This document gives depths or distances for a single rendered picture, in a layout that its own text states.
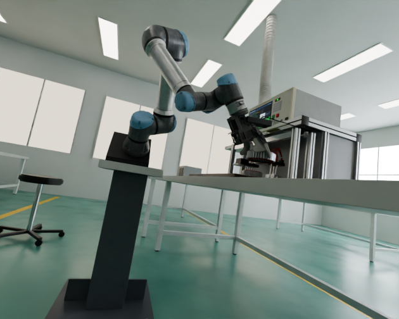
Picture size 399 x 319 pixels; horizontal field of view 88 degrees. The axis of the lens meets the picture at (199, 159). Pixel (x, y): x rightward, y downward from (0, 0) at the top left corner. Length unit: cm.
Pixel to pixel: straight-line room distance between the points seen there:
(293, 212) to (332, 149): 687
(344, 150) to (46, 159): 565
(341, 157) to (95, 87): 564
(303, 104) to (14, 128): 583
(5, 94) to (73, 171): 217
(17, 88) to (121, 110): 221
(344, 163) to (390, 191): 92
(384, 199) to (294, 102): 93
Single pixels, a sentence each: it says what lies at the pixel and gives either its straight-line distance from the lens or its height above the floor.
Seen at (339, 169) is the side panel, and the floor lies 89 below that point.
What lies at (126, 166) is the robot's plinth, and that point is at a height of 73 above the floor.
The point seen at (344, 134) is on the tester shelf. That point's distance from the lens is 137.
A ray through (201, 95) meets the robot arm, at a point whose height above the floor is 103.
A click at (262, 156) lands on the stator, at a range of 81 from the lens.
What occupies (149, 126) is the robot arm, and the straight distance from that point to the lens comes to 115.
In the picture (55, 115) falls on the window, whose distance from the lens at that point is 606.
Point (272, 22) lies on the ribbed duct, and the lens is 371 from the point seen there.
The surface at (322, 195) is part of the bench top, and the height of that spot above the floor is 71.
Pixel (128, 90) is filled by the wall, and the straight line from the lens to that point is 613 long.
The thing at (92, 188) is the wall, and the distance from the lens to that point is 575.
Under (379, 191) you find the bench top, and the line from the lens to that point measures 47.
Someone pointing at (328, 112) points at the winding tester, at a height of 125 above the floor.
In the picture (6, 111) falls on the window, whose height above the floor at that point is 167.
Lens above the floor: 69
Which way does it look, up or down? 7 degrees up
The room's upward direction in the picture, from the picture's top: 9 degrees clockwise
